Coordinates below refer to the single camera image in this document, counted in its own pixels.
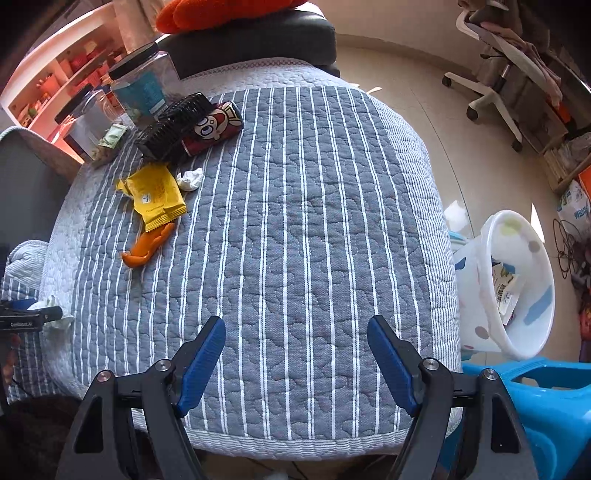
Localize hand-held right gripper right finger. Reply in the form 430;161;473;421
367;315;539;480

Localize orange persimmon cushion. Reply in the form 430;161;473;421
156;0;308;34

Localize blue label plastic jar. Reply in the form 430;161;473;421
108;41;182;127

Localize beige cloth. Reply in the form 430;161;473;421
480;23;564;104

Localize yellow snack wrapper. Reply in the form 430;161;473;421
115;164;187;232

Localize black ribbed comb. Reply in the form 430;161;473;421
135;92;214;162

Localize white printed plastic bag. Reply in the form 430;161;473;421
556;180;591;227

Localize person's left hand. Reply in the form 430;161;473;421
0;335;21;386

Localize white spotted waste bin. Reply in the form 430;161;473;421
455;210;555;361

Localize blue plastic stool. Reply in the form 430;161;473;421
462;357;591;480

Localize red cartoon drink can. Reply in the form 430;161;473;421
180;100;244;157

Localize small crumpled white tissue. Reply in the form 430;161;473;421
176;168;204;191

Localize white office chair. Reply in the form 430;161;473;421
442;0;568;153

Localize white shelf unit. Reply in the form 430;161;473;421
0;4;162;153

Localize black leather stool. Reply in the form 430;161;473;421
157;7;341;81

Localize white packet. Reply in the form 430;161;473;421
492;263;520;324

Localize black tangled cables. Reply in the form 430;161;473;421
551;217;591;282

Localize grey striped quilt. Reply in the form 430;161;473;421
0;62;462;462

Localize dark brown fuzzy cloth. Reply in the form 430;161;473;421
0;397;84;480

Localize grey desk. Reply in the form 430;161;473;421
522;46;591;192

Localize grey upholstered chair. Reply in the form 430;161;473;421
0;127;79;245

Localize clear black lid jar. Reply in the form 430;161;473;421
54;84;125;162

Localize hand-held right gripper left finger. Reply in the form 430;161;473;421
55;316;227;480

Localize green snack packet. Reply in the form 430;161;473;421
92;124;129;162

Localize red printed bag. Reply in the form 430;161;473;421
573;272;591;328

